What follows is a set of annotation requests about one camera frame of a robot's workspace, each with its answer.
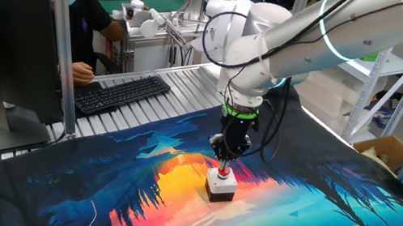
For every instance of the aluminium frame cart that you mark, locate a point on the aluminium frame cart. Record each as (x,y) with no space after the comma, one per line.
(151,57)

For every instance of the person's bare hand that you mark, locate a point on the person's bare hand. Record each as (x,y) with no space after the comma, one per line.
(83,73)

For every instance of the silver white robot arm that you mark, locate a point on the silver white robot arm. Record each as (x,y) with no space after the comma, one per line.
(356,29)

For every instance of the black computer keyboard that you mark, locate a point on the black computer keyboard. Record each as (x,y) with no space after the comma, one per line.
(120,94)

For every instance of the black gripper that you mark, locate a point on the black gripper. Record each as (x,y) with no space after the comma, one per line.
(238,131)

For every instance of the black computer monitor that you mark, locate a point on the black computer monitor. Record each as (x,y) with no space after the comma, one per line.
(26,44)

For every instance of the thin white thread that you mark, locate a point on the thin white thread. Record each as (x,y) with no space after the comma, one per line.
(93,213)

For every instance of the grey box with red button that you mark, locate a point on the grey box with red button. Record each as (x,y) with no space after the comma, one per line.
(220,186)

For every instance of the white jointed device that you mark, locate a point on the white jointed device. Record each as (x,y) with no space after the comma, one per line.
(148,25)

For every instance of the person in black shirt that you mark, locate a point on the person in black shirt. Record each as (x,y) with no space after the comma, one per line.
(87,21)

